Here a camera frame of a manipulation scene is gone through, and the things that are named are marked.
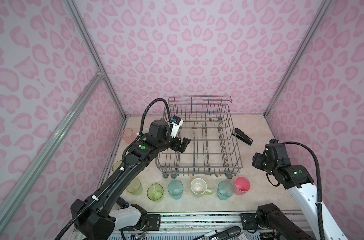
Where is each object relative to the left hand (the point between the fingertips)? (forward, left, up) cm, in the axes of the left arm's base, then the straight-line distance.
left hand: (182, 133), depth 72 cm
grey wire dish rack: (+8, -20, -30) cm, 37 cm away
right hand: (-10, -37, -9) cm, 39 cm away
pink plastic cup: (-17, -32, -27) cm, 45 cm away
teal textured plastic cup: (-19, -22, -28) cm, 40 cm away
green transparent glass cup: (-19, +16, -28) cm, 38 cm away
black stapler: (+17, -41, -27) cm, 52 cm away
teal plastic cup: (-17, +5, -29) cm, 34 cm away
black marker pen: (-38, -20, -24) cm, 49 cm away
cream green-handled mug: (-17, -8, -28) cm, 34 cm away
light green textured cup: (-15, +28, -28) cm, 43 cm away
